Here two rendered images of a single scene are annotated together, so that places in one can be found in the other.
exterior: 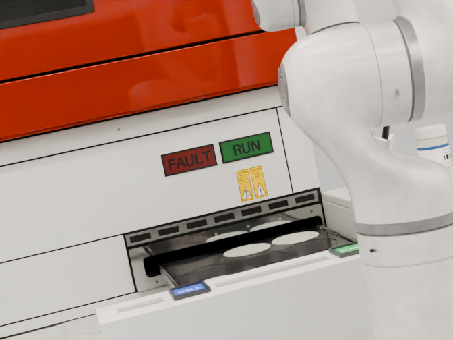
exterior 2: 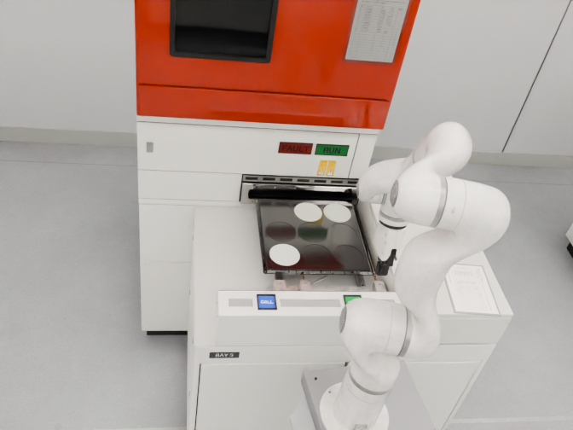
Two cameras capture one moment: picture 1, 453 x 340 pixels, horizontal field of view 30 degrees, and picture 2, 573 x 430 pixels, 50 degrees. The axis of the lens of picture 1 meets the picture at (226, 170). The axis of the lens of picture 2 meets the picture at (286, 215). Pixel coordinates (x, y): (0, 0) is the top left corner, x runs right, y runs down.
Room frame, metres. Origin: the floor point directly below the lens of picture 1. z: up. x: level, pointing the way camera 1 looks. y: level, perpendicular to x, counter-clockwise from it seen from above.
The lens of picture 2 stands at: (0.05, 0.11, 2.33)
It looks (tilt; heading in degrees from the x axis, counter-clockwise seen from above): 41 degrees down; 358
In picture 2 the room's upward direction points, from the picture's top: 11 degrees clockwise
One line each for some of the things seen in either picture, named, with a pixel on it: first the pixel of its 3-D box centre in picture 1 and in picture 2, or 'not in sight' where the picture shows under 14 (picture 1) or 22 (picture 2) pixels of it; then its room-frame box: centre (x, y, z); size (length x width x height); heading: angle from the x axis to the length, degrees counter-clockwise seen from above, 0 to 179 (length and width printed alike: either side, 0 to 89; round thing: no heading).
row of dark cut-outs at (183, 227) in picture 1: (224, 217); (303, 180); (1.83, 0.03, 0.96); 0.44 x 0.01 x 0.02; 102
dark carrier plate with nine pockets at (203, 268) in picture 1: (260, 260); (312, 233); (1.63, -0.03, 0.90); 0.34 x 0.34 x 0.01; 12
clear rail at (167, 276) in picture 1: (172, 282); (260, 233); (1.59, 0.14, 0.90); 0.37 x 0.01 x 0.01; 12
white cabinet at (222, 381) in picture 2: not in sight; (315, 345); (1.54, -0.13, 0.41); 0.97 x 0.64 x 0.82; 102
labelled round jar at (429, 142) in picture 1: (433, 148); not in sight; (1.88, -0.46, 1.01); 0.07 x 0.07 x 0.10
